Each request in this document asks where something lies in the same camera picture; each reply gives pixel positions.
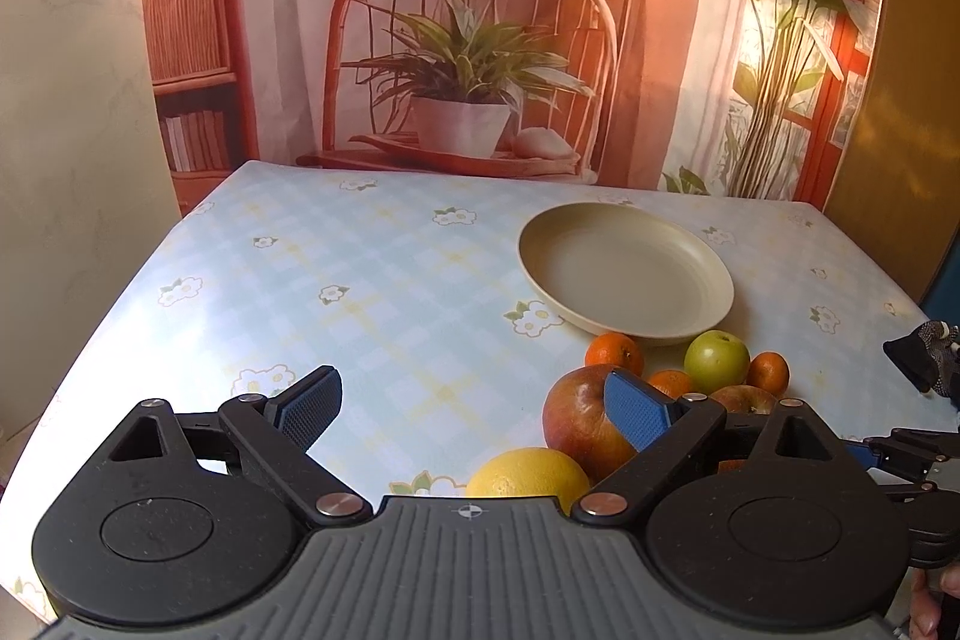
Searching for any green apple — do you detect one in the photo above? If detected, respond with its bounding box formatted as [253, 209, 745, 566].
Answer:
[683, 330, 750, 395]

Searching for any large red apple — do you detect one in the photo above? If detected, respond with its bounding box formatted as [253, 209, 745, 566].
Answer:
[542, 364, 636, 484]

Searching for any orange tangerine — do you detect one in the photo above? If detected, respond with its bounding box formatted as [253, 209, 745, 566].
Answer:
[747, 351, 791, 398]
[584, 333, 646, 377]
[647, 369, 697, 399]

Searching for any small red apple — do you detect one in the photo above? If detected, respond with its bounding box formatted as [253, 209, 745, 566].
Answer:
[709, 383, 778, 414]

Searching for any yellow grapefruit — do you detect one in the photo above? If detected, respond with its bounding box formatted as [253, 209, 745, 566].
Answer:
[466, 447, 590, 513]

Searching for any brown wooden board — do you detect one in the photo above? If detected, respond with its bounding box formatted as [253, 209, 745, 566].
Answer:
[825, 0, 958, 301]

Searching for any person's hand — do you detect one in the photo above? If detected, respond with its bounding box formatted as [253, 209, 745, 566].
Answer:
[908, 564, 960, 640]

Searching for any floral checked tablecloth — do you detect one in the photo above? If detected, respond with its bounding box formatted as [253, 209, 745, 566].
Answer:
[2, 163, 958, 614]

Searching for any printed room backdrop cloth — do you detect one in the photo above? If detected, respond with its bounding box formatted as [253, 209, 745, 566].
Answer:
[142, 0, 882, 209]

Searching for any beige round plate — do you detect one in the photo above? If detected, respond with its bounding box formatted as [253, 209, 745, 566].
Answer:
[517, 202, 734, 344]

